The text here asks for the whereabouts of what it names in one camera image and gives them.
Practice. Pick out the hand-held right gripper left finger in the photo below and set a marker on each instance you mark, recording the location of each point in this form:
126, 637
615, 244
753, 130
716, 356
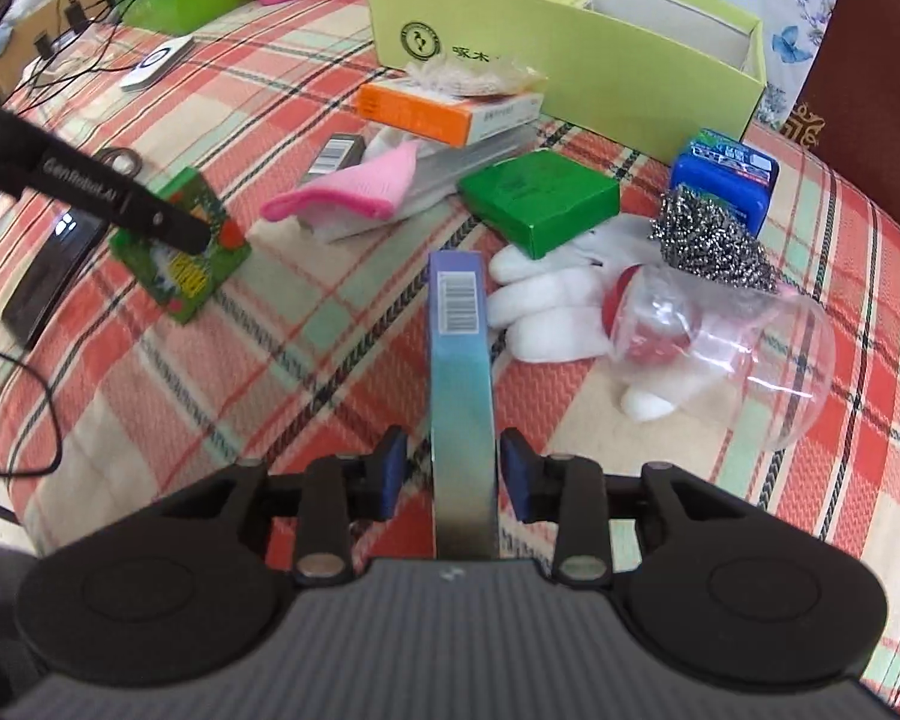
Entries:
391, 474

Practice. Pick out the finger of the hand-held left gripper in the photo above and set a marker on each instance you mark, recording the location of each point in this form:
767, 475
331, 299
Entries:
82, 184

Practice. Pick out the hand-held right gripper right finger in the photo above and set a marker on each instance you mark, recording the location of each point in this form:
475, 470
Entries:
516, 474

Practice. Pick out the blue gradient box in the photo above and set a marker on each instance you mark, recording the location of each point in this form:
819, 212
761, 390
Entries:
461, 390

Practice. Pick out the green printed card packet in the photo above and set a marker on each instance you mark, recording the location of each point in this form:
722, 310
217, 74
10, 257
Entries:
195, 277

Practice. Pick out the white glove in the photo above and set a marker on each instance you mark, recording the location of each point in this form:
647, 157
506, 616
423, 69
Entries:
547, 300

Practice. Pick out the black barcode box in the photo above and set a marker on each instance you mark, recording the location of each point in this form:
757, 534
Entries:
339, 154

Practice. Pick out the pink glove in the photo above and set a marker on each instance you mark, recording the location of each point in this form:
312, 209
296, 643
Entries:
352, 184

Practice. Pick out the small green box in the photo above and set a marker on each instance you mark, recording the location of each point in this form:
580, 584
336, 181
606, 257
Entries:
544, 199

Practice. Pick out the orange white medicine box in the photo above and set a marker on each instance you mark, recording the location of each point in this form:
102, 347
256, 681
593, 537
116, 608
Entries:
427, 114

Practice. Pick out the lime green storage box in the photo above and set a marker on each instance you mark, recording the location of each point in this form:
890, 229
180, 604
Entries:
607, 52

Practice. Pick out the black phone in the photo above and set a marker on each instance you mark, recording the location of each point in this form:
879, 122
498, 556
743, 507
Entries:
49, 277

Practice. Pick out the white remote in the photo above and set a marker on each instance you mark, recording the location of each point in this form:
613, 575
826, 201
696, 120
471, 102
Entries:
156, 64

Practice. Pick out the plaid blanket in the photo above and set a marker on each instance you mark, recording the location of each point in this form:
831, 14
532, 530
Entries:
307, 360

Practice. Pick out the clear plastic cup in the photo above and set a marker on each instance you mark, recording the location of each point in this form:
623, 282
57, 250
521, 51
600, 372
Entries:
765, 360

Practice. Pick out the steel wool scrubber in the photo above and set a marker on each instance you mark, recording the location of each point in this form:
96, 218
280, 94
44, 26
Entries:
709, 240

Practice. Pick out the clear flat box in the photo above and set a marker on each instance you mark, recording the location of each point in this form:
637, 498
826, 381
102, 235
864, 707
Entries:
450, 169

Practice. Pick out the blue package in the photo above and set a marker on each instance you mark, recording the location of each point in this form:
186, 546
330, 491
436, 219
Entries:
735, 169

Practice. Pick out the crumpled plastic packet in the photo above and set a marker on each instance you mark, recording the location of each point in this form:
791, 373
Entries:
472, 77

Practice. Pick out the brown wooden headboard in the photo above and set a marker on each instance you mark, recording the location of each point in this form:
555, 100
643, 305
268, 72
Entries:
870, 67

